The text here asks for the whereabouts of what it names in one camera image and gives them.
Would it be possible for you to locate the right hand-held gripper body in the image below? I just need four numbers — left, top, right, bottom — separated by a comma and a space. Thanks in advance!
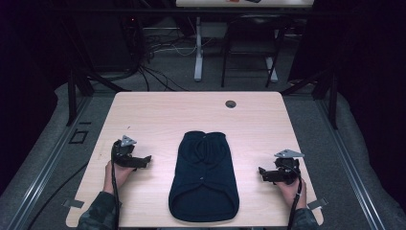
272, 149, 305, 186

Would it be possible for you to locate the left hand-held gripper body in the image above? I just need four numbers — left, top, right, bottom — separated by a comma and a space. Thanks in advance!
111, 134, 144, 169

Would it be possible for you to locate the person's left hand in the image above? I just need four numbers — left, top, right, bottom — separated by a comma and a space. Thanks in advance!
102, 160, 137, 196

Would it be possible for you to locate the person's right hand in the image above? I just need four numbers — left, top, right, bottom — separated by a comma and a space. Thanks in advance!
275, 177, 308, 211

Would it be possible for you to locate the grey tape strip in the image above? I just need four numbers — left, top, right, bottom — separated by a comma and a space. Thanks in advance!
61, 198, 85, 210
307, 197, 329, 211

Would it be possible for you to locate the dark navy garment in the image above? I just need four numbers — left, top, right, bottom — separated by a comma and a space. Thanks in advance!
168, 129, 240, 223

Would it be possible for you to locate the black metal stand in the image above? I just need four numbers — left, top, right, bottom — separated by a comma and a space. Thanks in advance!
280, 63, 340, 130
64, 61, 132, 127

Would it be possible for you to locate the black computer tower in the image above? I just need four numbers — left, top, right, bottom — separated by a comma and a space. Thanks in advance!
72, 12, 146, 73

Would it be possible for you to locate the white desk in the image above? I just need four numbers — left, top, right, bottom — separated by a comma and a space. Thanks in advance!
174, 0, 316, 83

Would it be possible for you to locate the black chair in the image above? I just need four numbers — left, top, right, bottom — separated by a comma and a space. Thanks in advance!
220, 13, 289, 89

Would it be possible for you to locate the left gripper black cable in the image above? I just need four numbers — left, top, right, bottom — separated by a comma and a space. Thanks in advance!
110, 142, 122, 230

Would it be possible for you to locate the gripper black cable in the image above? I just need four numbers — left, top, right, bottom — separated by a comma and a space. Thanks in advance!
110, 142, 122, 230
286, 164, 304, 230

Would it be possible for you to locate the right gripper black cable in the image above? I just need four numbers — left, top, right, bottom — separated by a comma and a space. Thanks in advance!
286, 164, 304, 230

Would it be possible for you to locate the metal floor rail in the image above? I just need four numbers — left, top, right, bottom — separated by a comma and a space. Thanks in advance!
5, 95, 94, 230
314, 95, 388, 230

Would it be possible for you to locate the black floor cable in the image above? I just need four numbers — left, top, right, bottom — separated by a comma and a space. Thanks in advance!
26, 162, 90, 230

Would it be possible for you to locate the bundle of floor cables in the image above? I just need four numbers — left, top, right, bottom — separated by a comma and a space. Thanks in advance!
136, 30, 205, 93

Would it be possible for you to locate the black frame bar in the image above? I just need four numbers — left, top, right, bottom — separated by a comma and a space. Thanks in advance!
47, 8, 320, 15

